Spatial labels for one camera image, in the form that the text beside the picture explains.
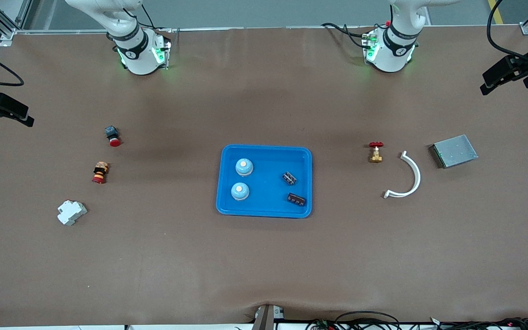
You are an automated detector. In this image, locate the white curved plastic strip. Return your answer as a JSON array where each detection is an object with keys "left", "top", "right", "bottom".
[{"left": 384, "top": 151, "right": 422, "bottom": 199}]

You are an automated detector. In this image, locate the black cable loop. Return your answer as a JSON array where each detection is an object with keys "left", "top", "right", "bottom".
[{"left": 335, "top": 311, "right": 401, "bottom": 330}]

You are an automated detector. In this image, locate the red push button grey body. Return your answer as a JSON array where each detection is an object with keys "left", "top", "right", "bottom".
[{"left": 104, "top": 126, "right": 122, "bottom": 148}]

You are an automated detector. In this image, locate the black cable bundle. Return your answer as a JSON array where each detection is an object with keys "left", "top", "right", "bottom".
[{"left": 429, "top": 316, "right": 528, "bottom": 330}]

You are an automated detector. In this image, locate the black base cable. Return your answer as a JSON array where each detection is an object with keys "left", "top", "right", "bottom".
[{"left": 321, "top": 22, "right": 370, "bottom": 49}]

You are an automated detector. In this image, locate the blue desk bell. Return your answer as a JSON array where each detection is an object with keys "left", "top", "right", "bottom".
[
  {"left": 235, "top": 158, "right": 254, "bottom": 177},
  {"left": 231, "top": 182, "right": 250, "bottom": 201}
]

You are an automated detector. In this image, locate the white circuit breaker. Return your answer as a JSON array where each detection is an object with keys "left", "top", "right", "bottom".
[{"left": 57, "top": 200, "right": 88, "bottom": 226}]

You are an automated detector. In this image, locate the grey metal box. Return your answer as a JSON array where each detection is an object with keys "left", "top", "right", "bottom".
[{"left": 429, "top": 134, "right": 479, "bottom": 169}]

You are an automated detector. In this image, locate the red button orange black body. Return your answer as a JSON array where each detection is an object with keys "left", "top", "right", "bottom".
[{"left": 92, "top": 161, "right": 110, "bottom": 184}]

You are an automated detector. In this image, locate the brass valve red handle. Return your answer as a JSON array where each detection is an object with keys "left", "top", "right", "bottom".
[{"left": 368, "top": 142, "right": 384, "bottom": 164}]

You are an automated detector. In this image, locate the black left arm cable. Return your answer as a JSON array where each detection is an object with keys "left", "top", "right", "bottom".
[{"left": 487, "top": 0, "right": 528, "bottom": 61}]

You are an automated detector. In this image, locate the grey metal table bracket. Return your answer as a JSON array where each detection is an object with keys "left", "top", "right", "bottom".
[{"left": 251, "top": 303, "right": 286, "bottom": 330}]

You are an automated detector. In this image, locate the blue plastic tray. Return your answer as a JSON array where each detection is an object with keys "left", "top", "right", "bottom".
[{"left": 216, "top": 144, "right": 313, "bottom": 219}]

